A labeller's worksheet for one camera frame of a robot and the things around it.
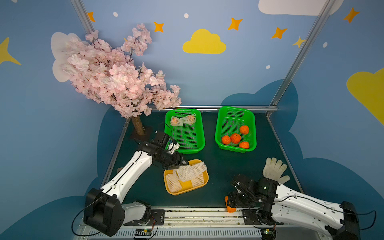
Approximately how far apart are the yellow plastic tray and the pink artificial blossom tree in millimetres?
380

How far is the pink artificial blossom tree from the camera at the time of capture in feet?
1.91

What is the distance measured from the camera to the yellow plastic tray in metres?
0.78

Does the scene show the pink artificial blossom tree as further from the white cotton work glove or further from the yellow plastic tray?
the white cotton work glove
